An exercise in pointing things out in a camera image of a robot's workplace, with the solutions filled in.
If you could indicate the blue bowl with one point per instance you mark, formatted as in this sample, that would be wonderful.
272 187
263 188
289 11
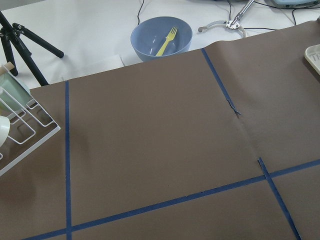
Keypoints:
149 36

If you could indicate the yellow plastic fork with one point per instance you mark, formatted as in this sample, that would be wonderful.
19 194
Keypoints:
170 37

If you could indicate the pale green cup in rack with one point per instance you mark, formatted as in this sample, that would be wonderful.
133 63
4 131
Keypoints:
18 90

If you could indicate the cream bear serving tray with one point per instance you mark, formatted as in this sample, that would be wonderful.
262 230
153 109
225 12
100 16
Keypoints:
312 55

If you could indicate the blue teach pendant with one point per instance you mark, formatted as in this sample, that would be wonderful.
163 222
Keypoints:
292 4

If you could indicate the white wire dish rack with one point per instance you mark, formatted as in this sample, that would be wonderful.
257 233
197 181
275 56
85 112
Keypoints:
23 130

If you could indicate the black camera tripod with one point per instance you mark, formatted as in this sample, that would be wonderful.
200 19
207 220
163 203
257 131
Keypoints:
10 37

